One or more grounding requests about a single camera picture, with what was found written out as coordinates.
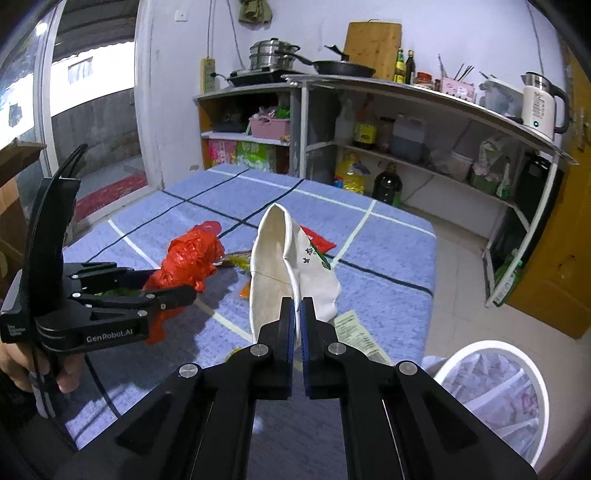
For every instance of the brown jar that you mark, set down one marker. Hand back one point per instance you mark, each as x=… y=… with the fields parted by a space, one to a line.
x=385 y=134

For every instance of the dark liquid jug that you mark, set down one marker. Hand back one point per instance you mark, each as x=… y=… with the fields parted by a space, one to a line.
x=408 y=138

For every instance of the white paper receipt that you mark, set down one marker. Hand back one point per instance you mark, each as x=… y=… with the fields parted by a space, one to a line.
x=358 y=332

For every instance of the white electric kettle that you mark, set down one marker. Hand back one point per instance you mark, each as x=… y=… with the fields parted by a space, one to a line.
x=538 y=108

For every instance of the brown cardboard box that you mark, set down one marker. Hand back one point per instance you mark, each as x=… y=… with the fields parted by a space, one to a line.
x=14 y=207

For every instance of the red plastic bag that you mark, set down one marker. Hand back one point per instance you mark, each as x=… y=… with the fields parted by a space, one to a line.
x=189 y=258

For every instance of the red floor mat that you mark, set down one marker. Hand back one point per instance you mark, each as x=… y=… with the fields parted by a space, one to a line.
x=111 y=198

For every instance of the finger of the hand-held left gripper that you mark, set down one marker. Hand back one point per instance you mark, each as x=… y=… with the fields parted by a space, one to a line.
x=152 y=300
x=106 y=277

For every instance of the white lidded tub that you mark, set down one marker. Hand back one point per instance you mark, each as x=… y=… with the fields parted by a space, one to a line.
x=461 y=165

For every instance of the glass sliding door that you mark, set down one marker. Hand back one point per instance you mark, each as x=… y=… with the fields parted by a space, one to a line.
x=32 y=92

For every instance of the dark seasoning bottle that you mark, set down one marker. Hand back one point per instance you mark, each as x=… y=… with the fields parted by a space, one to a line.
x=410 y=69

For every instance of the orange wrapper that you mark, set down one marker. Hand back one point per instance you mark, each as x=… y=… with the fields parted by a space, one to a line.
x=245 y=290

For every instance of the green and white bag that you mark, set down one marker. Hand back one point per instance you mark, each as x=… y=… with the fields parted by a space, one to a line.
x=490 y=166

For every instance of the soy sauce bottle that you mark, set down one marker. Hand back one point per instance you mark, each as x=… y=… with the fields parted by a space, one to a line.
x=364 y=127

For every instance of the small white shelf rack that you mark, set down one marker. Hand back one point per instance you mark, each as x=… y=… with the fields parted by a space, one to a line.
x=244 y=94

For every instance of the white round trash bin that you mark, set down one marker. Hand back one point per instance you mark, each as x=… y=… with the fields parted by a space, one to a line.
x=496 y=345

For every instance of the blue checked tablecloth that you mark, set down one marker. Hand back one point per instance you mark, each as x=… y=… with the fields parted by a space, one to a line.
x=369 y=295

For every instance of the clear plastic bin liner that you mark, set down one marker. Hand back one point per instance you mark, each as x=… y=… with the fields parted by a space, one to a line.
x=485 y=401

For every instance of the hanging green cloth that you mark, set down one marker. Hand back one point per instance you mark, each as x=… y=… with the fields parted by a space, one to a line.
x=255 y=11

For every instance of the yellow cooking oil bottle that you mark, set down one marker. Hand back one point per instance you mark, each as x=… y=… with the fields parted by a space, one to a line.
x=352 y=175

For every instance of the red paper packet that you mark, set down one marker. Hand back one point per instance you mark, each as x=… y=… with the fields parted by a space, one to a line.
x=323 y=243

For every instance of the black frying pan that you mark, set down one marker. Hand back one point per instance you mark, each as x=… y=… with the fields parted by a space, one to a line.
x=344 y=69

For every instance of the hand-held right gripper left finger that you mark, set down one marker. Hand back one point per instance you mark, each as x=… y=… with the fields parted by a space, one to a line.
x=287 y=337

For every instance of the pink cardboard box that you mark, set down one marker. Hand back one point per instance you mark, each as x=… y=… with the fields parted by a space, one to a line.
x=221 y=153

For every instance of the yellow power strip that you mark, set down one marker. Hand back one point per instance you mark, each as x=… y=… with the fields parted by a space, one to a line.
x=207 y=74

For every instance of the long metal shelf rack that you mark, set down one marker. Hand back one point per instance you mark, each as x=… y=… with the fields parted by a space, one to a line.
x=415 y=97

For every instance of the yellow-green wrapper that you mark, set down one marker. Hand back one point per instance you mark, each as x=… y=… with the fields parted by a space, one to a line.
x=240 y=264

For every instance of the pink chopstick holder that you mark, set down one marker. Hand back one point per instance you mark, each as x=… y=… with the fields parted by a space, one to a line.
x=457 y=90

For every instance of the wooden cutting board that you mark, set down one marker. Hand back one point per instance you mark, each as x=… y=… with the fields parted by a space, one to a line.
x=374 y=44

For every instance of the steel steamer pot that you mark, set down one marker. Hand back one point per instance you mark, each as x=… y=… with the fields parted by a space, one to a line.
x=272 y=53

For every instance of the clear plastic container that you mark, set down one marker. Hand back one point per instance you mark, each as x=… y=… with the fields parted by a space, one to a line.
x=501 y=94

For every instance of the person's left hand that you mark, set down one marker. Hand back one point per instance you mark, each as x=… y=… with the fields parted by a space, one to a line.
x=70 y=374

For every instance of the black induction cooker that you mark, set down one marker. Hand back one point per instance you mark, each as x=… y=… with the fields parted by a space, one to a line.
x=256 y=77

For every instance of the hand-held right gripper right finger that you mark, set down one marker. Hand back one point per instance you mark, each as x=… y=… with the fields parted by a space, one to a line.
x=306 y=337

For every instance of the green detergent bottle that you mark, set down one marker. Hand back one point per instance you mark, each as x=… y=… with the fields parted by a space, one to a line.
x=508 y=277

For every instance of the green seasoning bottle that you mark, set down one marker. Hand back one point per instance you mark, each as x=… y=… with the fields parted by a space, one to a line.
x=399 y=67

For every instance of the white canvas tote bag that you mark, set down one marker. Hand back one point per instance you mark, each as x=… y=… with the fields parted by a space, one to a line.
x=272 y=277

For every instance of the red-lidded jar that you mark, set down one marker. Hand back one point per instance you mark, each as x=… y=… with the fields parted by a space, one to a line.
x=423 y=79

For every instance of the black tall appliance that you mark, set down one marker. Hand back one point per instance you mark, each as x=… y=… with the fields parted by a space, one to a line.
x=535 y=198

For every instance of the dark round oil bottle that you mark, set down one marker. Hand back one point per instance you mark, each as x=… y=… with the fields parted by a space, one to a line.
x=388 y=187

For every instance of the yellow wooden door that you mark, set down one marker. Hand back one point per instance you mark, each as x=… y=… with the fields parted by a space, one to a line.
x=563 y=230

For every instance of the pink plastic basket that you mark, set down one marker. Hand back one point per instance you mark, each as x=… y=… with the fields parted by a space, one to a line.
x=270 y=128

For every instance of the green cardboard box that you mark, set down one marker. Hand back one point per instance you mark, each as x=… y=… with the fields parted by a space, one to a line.
x=256 y=156

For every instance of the white plastic bottle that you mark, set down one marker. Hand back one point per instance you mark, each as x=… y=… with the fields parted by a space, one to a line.
x=345 y=124

